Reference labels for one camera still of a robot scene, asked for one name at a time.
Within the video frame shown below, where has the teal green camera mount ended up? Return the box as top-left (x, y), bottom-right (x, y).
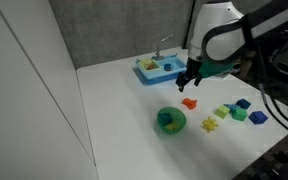
top-left (198, 59), bottom-right (236, 80)

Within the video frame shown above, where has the light green cube block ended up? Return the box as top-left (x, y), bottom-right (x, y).
top-left (213, 104), bottom-right (231, 120)

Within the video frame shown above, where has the yellow star toy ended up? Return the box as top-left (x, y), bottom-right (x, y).
top-left (201, 116), bottom-right (220, 134)

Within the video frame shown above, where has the green translucent plastic bowl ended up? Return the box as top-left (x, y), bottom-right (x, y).
top-left (156, 106), bottom-right (187, 135)

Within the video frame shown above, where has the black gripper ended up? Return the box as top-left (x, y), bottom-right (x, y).
top-left (175, 56), bottom-right (206, 93)

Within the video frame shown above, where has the black tripod pole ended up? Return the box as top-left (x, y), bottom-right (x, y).
top-left (182, 0), bottom-right (198, 50)

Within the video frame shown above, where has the blue toy sink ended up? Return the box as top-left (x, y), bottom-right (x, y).
top-left (135, 55), bottom-right (188, 86)

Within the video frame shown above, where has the small blue toy cup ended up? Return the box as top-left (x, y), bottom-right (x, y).
top-left (163, 62), bottom-right (174, 72)

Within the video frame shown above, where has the orange toy figure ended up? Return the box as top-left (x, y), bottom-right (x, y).
top-left (181, 97), bottom-right (198, 111)

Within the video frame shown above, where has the yellow green sink basket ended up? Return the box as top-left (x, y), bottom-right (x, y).
top-left (139, 58), bottom-right (162, 71)

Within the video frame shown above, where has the bright blue cube block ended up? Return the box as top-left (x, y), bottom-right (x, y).
top-left (248, 110), bottom-right (269, 126)

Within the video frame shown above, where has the small yellow toy piece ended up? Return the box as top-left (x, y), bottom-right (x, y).
top-left (165, 122), bottom-right (180, 131)

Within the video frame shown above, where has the grey toy faucet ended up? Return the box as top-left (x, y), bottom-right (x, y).
top-left (153, 34), bottom-right (174, 62)

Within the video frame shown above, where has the light blue toy figure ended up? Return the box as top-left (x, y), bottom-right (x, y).
top-left (223, 103), bottom-right (239, 114)

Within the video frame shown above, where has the dark blue cube block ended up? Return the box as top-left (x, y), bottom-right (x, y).
top-left (235, 98), bottom-right (252, 110)

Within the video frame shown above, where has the dark teal green toy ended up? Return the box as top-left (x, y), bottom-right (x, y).
top-left (158, 112), bottom-right (174, 127)

